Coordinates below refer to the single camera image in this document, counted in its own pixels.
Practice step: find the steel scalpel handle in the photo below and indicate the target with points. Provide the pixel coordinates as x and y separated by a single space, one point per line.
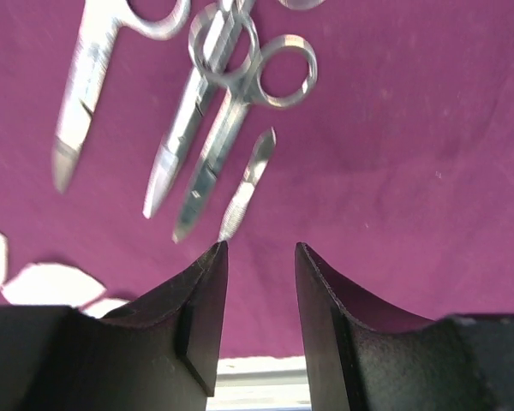
234 214

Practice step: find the purple cloth mat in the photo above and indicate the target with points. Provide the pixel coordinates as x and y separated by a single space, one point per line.
398 168

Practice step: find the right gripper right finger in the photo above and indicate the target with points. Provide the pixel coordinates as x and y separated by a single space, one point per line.
363 353

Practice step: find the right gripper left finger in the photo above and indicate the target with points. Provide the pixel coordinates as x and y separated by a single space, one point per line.
158 352

